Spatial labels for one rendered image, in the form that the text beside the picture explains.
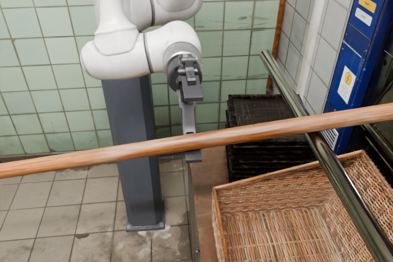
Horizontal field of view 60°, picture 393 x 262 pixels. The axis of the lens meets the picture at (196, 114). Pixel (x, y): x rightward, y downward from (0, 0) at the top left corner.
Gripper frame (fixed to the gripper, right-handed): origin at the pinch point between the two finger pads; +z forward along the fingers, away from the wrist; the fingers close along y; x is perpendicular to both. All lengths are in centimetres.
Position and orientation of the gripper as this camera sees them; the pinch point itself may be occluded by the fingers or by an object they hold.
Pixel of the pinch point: (193, 128)
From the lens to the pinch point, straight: 58.9
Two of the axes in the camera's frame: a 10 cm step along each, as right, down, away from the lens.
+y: 0.0, 8.0, 6.0
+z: 1.1, 5.9, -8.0
